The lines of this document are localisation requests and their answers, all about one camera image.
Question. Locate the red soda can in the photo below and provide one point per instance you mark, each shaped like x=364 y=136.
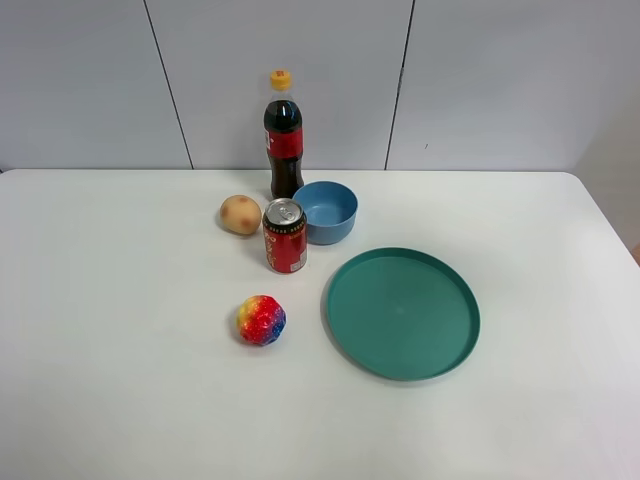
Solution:
x=285 y=236

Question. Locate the blue plastic bowl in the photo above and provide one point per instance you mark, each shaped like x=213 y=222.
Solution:
x=331 y=210

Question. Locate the cola bottle yellow cap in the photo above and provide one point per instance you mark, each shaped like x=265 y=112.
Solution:
x=283 y=128

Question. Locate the yellow brown-spotted potato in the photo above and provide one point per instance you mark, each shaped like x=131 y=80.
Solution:
x=241 y=215

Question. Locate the rainbow bumpy ball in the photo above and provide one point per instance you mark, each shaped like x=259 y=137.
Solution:
x=260 y=320

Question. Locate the green round plate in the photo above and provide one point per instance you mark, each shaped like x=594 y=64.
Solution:
x=402 y=314

